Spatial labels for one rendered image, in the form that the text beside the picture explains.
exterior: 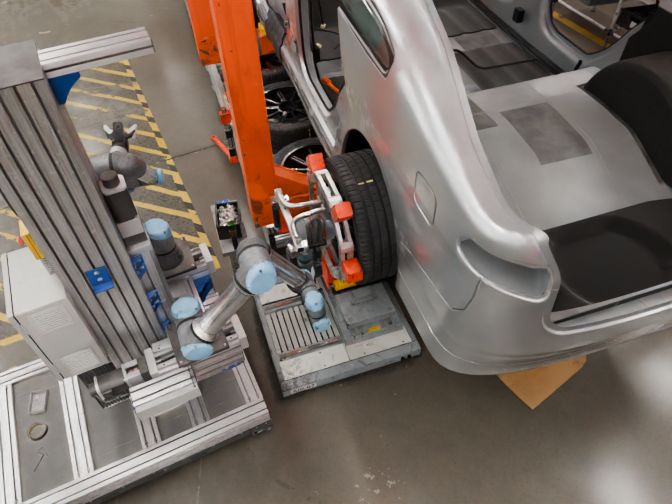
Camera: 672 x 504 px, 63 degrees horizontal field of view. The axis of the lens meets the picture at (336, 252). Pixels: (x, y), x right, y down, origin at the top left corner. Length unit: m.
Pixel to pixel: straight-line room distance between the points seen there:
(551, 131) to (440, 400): 1.57
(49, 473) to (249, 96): 2.02
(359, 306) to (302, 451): 0.85
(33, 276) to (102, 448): 1.05
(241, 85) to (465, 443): 2.12
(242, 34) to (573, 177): 1.74
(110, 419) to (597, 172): 2.77
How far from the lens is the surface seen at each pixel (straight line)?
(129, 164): 2.36
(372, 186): 2.49
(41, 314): 2.27
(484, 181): 1.78
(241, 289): 2.00
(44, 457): 3.15
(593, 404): 3.40
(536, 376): 3.36
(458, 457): 3.06
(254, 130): 2.80
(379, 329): 3.17
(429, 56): 2.10
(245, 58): 2.60
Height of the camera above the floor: 2.81
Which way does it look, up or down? 49 degrees down
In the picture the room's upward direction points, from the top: 2 degrees counter-clockwise
